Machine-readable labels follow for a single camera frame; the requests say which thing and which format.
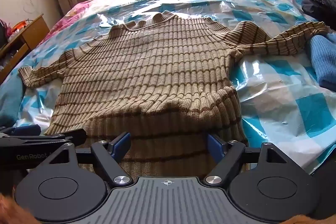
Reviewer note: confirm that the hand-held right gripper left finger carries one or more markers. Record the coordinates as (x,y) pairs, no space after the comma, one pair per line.
(119,145)

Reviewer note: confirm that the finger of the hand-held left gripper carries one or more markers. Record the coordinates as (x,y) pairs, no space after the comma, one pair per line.
(76,137)
(26,130)

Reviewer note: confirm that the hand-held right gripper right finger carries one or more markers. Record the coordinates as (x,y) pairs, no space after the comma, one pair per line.
(214,146)

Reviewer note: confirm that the beige striped knit sweater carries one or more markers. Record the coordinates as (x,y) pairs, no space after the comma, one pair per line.
(147,69)

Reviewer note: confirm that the teal cloth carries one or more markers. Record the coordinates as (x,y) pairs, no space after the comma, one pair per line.
(10,98)

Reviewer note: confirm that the person's orange fuzzy clothing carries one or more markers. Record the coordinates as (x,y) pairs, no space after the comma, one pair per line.
(10,211)

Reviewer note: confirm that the blue checkered plastic sheet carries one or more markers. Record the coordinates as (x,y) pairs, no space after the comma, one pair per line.
(275,98)

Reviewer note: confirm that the wooden cabinet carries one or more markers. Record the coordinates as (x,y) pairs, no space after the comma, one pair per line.
(26,37)

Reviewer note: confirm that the orange item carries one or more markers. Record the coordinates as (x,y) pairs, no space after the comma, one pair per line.
(19,25)

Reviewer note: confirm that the light blue knit garment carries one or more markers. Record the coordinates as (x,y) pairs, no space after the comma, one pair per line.
(325,58)

